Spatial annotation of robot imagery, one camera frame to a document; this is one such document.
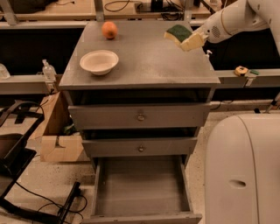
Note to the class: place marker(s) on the black metal frame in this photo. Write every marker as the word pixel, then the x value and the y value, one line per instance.
pixel 15 157

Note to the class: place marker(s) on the green yellow sponge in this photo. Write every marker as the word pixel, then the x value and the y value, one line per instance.
pixel 178 33

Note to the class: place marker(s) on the cardboard box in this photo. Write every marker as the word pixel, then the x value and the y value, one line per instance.
pixel 53 144

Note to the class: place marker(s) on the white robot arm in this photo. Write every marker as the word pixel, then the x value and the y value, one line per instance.
pixel 242 170

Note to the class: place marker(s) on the black tripod stand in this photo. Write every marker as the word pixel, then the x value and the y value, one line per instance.
pixel 274 104

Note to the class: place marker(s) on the grey top drawer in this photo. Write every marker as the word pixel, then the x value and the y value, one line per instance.
pixel 143 116

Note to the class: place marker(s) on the white bowl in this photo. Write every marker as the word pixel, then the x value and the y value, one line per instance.
pixel 99 62

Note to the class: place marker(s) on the grey open bottom drawer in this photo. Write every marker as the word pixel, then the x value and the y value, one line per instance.
pixel 141 190

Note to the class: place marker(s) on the orange fruit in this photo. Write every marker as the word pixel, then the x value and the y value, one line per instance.
pixel 109 30

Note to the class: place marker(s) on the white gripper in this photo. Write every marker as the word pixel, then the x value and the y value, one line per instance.
pixel 212 31

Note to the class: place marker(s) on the small green object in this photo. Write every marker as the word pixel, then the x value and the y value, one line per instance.
pixel 254 72

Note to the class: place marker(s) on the small white pump bottle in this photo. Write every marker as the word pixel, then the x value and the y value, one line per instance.
pixel 208 54

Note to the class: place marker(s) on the grey middle drawer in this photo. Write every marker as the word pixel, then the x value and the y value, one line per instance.
pixel 139 147

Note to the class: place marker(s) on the clear plastic bottle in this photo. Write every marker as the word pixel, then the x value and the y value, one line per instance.
pixel 48 71

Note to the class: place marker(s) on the grey wooden drawer cabinet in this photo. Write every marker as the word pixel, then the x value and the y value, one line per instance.
pixel 151 70

